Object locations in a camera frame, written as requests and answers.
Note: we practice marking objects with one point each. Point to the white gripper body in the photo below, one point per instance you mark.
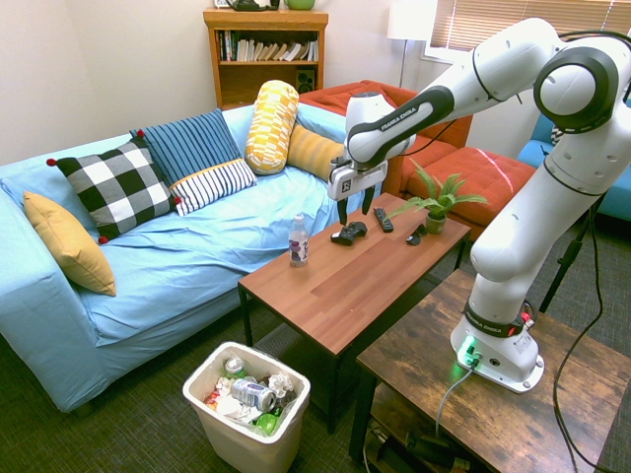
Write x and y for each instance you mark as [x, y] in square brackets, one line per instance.
[357, 180]

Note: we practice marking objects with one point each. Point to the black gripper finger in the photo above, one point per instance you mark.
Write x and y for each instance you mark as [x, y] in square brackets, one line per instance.
[370, 201]
[343, 212]

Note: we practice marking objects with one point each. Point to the clear plastic bottle purple label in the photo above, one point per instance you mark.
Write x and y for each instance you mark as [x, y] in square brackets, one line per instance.
[298, 246]

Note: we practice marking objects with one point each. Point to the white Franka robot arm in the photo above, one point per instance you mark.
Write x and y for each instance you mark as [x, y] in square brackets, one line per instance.
[517, 236]

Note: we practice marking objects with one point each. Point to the white plastic trash bin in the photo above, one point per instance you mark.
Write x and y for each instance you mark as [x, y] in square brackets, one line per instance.
[236, 443]

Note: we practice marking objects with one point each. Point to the black game controller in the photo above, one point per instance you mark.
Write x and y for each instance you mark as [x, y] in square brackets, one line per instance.
[350, 232]

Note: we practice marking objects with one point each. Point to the black remote control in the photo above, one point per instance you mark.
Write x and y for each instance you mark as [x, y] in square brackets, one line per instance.
[383, 220]

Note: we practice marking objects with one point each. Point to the mustard striped pillow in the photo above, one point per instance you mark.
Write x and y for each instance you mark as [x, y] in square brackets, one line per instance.
[313, 150]

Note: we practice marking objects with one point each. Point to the small black object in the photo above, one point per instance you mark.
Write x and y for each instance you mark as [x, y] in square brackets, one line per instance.
[415, 236]

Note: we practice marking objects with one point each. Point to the potted green fern plant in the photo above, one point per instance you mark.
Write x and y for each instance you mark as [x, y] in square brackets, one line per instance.
[436, 222]

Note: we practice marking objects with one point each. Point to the wooden coffee table black legs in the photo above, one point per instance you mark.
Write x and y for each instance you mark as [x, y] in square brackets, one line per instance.
[345, 290]

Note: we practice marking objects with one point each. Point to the orange armchair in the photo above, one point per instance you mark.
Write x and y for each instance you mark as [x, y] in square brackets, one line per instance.
[439, 135]

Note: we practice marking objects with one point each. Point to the yellow white patterned bolster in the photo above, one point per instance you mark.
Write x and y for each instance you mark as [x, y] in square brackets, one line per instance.
[271, 128]

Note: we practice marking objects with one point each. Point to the black speaker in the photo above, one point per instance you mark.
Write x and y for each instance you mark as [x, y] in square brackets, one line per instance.
[305, 80]

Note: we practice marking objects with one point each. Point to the orange ottoman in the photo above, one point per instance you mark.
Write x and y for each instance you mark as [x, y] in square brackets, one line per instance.
[493, 172]

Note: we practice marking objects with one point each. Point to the white navy striped pillow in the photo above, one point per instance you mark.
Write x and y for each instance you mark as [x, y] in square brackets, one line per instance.
[214, 184]

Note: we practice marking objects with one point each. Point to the wooden bookshelf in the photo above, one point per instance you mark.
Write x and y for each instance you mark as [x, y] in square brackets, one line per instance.
[261, 84]

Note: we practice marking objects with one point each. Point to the dark floor vent grille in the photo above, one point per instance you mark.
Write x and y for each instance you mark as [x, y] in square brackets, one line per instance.
[281, 340]

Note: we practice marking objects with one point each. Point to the row of books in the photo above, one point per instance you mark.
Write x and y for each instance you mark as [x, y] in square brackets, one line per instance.
[268, 50]

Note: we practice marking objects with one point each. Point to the blue striped pillow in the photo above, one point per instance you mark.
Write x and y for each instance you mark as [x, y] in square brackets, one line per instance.
[189, 143]

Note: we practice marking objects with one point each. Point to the white floor lamp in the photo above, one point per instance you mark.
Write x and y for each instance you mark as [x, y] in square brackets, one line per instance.
[409, 20]

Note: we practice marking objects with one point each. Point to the light blue sofa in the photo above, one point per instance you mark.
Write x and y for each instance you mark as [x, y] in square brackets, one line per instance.
[172, 276]

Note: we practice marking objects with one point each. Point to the crumpled white paper ball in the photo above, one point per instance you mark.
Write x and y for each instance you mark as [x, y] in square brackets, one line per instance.
[281, 383]

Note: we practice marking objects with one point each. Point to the green bowl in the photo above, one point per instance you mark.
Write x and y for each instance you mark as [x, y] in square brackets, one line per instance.
[300, 4]

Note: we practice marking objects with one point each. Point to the black white patterned cushion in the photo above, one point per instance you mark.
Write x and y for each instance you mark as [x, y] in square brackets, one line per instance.
[557, 135]

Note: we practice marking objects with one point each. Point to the black white object on shelf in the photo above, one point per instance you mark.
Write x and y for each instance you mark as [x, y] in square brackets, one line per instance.
[251, 5]

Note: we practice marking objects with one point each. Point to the black tripod stand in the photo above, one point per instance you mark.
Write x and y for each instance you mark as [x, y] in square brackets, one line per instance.
[567, 261]

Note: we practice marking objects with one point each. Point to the green plastic wrapper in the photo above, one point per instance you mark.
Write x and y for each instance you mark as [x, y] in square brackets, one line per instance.
[268, 424]

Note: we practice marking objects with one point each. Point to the white tissue paper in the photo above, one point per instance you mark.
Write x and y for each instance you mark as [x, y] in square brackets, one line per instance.
[234, 409]

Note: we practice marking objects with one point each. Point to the red orange snack wrapper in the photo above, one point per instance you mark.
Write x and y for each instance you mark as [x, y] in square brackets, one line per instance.
[212, 398]

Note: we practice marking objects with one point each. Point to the black white checkered pillow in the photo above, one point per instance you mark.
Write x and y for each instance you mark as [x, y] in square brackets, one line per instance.
[116, 187]

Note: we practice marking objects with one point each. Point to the wooden window blinds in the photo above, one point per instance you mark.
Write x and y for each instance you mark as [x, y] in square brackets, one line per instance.
[532, 12]

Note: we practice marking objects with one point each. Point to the blue chair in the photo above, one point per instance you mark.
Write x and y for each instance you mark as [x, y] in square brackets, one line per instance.
[616, 197]

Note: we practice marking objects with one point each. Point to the dark rustic wooden table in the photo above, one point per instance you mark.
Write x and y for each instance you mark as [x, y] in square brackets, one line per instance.
[517, 424]

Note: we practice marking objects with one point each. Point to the mustard yellow pillow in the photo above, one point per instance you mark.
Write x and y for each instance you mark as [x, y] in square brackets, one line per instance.
[69, 241]

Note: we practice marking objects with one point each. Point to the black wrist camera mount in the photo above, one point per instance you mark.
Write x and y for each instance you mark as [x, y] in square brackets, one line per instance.
[339, 161]

